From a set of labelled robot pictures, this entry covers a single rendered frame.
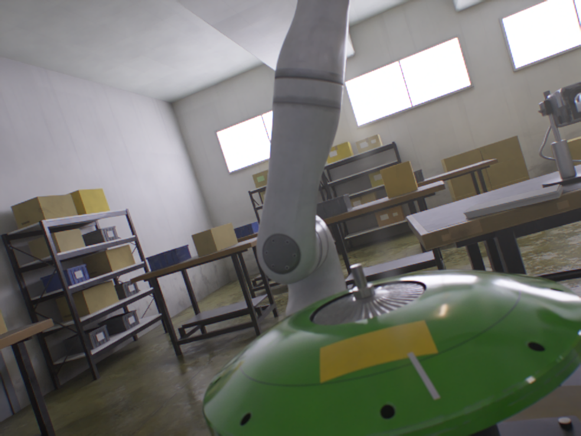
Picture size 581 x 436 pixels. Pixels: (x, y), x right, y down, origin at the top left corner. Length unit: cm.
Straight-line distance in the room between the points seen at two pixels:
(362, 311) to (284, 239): 24
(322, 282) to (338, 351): 34
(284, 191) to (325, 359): 31
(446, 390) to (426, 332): 5
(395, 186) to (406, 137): 472
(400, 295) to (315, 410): 14
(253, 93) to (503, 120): 504
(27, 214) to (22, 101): 186
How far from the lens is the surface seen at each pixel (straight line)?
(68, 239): 607
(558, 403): 116
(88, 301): 603
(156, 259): 529
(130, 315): 654
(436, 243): 147
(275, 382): 32
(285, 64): 58
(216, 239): 501
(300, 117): 56
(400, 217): 865
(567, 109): 168
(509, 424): 51
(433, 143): 915
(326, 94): 57
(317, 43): 58
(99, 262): 654
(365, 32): 957
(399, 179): 448
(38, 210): 598
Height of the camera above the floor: 119
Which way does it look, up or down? 3 degrees down
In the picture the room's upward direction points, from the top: 18 degrees counter-clockwise
